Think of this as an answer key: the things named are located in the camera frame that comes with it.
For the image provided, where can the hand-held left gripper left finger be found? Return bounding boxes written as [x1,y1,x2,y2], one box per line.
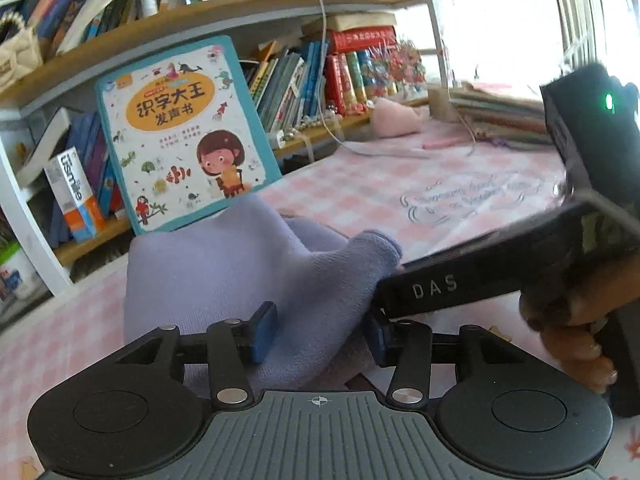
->
[116,301,279,411]

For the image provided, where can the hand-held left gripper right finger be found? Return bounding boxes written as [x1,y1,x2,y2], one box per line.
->
[364,311,526,408]

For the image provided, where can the lavender garment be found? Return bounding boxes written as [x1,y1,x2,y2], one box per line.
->
[122,194,404,394]

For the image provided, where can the person's right hand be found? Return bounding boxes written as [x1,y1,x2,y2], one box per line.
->
[517,258,640,396]

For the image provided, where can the stack of flat books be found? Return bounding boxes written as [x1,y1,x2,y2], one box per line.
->
[446,81,557,149]

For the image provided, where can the pink checked tablecloth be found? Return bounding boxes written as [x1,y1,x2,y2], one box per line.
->
[0,95,640,480]

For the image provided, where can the beige cup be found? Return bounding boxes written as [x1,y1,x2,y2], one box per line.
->
[428,84,459,122]

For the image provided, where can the pink plush toy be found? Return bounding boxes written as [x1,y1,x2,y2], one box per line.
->
[369,97,422,139]

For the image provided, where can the children's cartoon book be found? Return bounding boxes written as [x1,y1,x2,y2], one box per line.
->
[94,35,284,235]

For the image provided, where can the colourful flower ornament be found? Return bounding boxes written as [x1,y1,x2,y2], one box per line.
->
[366,39,427,99]

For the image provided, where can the white and orange box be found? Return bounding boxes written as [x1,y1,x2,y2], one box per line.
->
[43,146,109,244]

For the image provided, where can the row of blue books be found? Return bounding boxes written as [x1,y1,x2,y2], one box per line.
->
[47,109,127,252]

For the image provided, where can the row of upright books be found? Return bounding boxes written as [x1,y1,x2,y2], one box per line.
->
[240,40,401,137]

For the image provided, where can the thick red book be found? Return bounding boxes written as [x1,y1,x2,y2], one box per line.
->
[329,26,399,54]

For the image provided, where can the white container with green lid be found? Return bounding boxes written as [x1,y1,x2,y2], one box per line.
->
[0,241,40,302]

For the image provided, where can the beige flat book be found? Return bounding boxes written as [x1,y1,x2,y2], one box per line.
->
[302,12,397,37]

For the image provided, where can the wooden bookshelf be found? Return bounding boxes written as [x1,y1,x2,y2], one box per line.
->
[0,0,451,303]

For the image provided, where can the cream woven bag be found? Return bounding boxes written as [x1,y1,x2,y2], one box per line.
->
[0,12,44,92]

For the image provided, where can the leaning books on shelf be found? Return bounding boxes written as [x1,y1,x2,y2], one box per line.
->
[0,0,187,57]

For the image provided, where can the string of beads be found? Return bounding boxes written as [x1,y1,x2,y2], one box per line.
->
[276,114,347,149]

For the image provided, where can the white cable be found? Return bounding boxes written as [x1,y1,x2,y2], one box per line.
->
[272,0,482,161]

